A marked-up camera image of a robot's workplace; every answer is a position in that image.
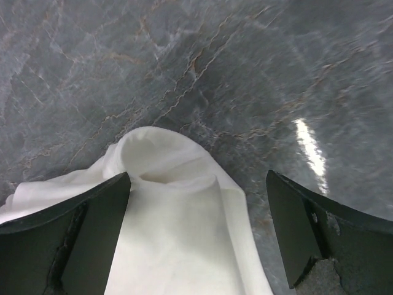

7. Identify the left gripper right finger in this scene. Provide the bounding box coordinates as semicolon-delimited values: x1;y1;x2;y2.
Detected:
266;170;392;294

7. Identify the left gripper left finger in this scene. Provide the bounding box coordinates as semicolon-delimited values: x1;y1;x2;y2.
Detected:
1;173;131;294

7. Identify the white t shirt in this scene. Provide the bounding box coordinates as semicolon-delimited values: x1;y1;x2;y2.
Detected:
1;127;271;294

